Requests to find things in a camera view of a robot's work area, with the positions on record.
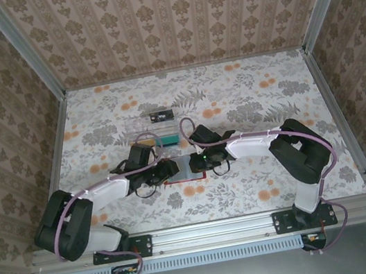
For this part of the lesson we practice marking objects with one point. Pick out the red card holder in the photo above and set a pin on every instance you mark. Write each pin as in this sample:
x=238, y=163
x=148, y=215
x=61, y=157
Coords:
x=203, y=176

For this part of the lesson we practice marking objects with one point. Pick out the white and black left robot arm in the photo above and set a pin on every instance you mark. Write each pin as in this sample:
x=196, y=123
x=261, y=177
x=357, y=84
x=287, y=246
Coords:
x=107, y=190

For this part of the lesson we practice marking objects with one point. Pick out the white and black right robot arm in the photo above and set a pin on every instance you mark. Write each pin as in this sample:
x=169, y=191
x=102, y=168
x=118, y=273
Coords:
x=251, y=145

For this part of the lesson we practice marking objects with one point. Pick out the teal card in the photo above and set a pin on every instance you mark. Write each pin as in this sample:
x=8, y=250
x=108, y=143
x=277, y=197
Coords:
x=168, y=141

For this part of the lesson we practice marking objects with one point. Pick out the orange card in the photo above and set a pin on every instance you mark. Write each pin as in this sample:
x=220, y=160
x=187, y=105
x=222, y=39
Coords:
x=149, y=143

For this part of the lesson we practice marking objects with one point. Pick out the black printed card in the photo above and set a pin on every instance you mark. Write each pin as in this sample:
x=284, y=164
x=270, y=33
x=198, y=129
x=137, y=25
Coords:
x=162, y=116

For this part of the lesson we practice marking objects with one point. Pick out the clear acrylic card stand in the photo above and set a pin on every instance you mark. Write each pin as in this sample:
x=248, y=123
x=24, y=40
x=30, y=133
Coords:
x=137, y=127

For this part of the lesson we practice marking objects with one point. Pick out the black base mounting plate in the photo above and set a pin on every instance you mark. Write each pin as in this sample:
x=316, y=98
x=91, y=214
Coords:
x=141, y=247
x=285, y=222

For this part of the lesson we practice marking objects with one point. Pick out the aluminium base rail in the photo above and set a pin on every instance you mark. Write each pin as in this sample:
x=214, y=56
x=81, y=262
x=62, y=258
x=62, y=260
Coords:
x=213, y=232

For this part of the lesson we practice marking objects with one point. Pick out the thin aluminium frame rail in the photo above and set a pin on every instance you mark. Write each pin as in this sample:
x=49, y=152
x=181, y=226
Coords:
x=192, y=68

